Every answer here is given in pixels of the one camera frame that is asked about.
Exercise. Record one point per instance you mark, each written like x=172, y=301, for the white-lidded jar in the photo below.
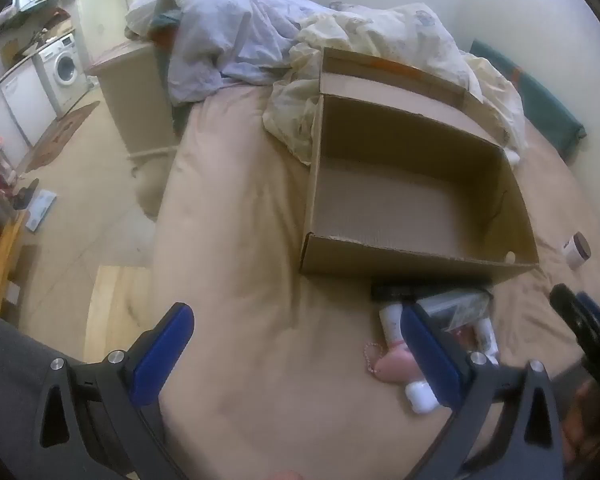
x=391, y=322

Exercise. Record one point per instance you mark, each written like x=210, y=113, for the small white pill bottle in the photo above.
x=420, y=396

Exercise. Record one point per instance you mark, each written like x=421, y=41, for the brown floor mat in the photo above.
x=65, y=130

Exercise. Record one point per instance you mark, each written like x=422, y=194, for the white washing machine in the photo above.
x=62, y=67

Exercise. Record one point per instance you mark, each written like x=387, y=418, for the green pillow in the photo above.
x=535, y=95

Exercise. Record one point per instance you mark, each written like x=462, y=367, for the white cabinet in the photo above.
x=15, y=105

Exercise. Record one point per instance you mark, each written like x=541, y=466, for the light blue duvet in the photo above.
x=220, y=25

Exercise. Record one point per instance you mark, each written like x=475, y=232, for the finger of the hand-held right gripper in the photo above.
x=595, y=312
x=570, y=310

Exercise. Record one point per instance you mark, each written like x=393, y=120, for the cardboard box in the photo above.
x=405, y=195

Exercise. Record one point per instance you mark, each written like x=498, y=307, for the beige nightstand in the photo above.
x=130, y=100

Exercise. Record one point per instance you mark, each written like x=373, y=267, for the white earbuds case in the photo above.
x=484, y=335

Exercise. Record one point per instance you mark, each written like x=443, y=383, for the light wooden board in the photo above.
x=115, y=305

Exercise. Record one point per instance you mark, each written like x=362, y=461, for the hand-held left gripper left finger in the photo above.
x=165, y=355

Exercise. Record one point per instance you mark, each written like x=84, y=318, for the yellow wooden frame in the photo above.
x=2, y=255

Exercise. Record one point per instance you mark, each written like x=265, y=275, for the white flat floor box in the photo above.
x=40, y=210

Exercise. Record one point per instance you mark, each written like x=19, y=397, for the white packaged box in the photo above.
x=455, y=305

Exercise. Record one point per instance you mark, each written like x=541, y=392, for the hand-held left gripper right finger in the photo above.
x=430, y=355

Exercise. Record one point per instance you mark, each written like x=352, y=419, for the black flat bar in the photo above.
x=390, y=292

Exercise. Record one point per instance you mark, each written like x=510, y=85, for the small brown-lidded jar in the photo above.
x=577, y=251

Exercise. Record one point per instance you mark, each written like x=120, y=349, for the cream duvet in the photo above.
x=380, y=30

